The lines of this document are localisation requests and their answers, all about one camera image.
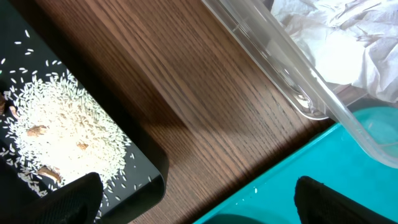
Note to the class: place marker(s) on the teal plastic tray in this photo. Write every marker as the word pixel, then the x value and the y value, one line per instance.
pixel 335 159

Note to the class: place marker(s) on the white napkin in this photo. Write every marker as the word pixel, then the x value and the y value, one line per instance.
pixel 349 42

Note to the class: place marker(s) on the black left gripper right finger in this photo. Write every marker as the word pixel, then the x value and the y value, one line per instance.
pixel 317 203

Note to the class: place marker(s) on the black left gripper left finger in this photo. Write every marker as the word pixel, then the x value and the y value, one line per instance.
pixel 76 202

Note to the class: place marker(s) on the pile of white rice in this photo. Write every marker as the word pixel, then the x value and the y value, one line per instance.
pixel 55 132

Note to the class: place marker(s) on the clear plastic bin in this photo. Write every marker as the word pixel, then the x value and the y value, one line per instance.
pixel 372 123

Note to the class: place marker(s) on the black plastic tray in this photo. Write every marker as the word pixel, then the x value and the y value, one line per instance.
pixel 31 43

